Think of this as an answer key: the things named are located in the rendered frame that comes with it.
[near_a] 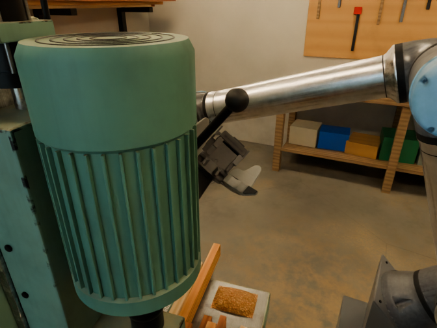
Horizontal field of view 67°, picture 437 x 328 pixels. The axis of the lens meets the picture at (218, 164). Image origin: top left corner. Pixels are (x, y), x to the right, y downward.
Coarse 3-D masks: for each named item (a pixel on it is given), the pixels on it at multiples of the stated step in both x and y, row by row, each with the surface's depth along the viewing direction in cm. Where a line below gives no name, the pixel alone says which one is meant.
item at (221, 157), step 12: (216, 132) 60; (216, 144) 59; (228, 144) 60; (240, 144) 60; (204, 156) 59; (216, 156) 60; (228, 156) 60; (240, 156) 60; (204, 168) 59; (216, 168) 59; (228, 168) 59; (216, 180) 60
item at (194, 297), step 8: (216, 248) 89; (208, 256) 86; (216, 256) 87; (208, 264) 83; (216, 264) 89; (200, 272) 81; (208, 272) 82; (200, 280) 79; (208, 280) 83; (192, 288) 76; (200, 288) 77; (192, 296) 74; (200, 296) 77; (184, 304) 72; (192, 304) 72; (184, 312) 70; (192, 312) 73
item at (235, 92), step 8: (240, 88) 46; (232, 96) 46; (240, 96) 45; (232, 104) 46; (240, 104) 46; (224, 112) 48; (232, 112) 48; (216, 120) 49; (224, 120) 49; (208, 128) 50; (216, 128) 50; (200, 136) 51; (208, 136) 50; (200, 144) 51
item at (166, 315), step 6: (168, 312) 55; (102, 318) 54; (108, 318) 54; (114, 318) 54; (120, 318) 54; (126, 318) 54; (168, 318) 54; (174, 318) 54; (180, 318) 54; (96, 324) 53; (102, 324) 53; (108, 324) 53; (114, 324) 53; (120, 324) 53; (126, 324) 53; (168, 324) 53; (174, 324) 53; (180, 324) 53
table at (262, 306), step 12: (216, 288) 82; (240, 288) 82; (252, 288) 82; (204, 300) 78; (264, 300) 78; (204, 312) 75; (216, 312) 75; (228, 312) 75; (264, 312) 75; (192, 324) 72; (228, 324) 72; (240, 324) 72; (252, 324) 72; (264, 324) 74
